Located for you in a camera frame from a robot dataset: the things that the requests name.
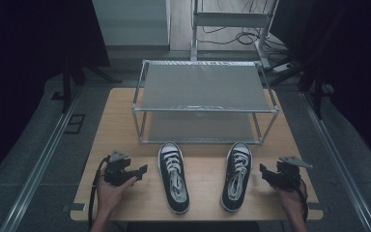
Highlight white power strip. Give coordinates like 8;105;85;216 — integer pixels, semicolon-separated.
271;62;296;74

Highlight dark curtain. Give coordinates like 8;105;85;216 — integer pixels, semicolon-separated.
269;0;371;172
0;0;111;191

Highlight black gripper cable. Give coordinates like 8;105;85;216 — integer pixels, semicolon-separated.
87;156;111;230
298;180;310;222

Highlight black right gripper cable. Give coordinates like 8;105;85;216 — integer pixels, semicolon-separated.
298;180;310;222

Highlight metal two-tier shoe rack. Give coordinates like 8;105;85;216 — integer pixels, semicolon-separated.
131;59;280;145

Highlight black tripod stand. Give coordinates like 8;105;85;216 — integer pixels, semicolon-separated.
51;59;124;114
269;52;336;121

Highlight person's right hand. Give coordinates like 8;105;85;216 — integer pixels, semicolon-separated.
271;182;307;218

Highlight aluminium floor rail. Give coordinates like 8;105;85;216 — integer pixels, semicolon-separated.
299;91;371;232
0;89;82;232

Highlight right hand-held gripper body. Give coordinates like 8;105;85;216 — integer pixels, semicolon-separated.
270;156;314;193

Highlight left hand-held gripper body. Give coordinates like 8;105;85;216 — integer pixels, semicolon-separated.
103;149;140;188

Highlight grey cabinet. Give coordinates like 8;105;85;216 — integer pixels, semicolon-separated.
91;0;172;48

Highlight person's left hand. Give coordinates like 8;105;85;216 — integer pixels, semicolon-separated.
96;173;138;215

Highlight black canvas sneaker white laces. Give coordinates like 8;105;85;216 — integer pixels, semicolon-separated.
220;141;254;214
157;141;190;216

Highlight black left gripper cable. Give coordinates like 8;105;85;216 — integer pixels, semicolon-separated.
87;156;111;230

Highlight black floor cables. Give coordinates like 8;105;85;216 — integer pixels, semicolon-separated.
195;0;292;56

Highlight white metal stand frame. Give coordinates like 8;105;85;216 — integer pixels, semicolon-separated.
189;0;280;71

